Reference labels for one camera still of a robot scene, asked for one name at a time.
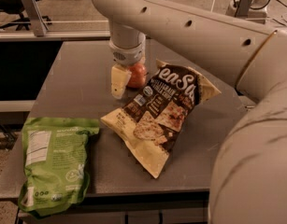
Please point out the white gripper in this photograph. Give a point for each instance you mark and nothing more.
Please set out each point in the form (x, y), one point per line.
(128, 56)

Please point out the red apple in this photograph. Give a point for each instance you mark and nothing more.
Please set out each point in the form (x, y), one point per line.
(138, 75)

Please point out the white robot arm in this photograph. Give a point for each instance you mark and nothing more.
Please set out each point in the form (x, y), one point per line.
(249, 178)

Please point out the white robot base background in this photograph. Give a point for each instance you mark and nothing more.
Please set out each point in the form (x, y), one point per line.
(257, 12)

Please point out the brown tortilla chip bag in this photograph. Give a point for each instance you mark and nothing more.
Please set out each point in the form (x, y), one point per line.
(150, 123)

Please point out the green snack bag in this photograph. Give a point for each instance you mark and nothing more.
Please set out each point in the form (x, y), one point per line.
(54, 159)

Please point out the left metal railing bracket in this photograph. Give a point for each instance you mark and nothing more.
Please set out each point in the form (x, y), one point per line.
(38, 25)

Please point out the metal railing bracket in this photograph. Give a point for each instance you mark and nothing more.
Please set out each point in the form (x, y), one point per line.
(243, 7)
(38, 25)

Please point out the right metal railing bracket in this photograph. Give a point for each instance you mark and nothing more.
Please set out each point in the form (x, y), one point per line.
(243, 7)

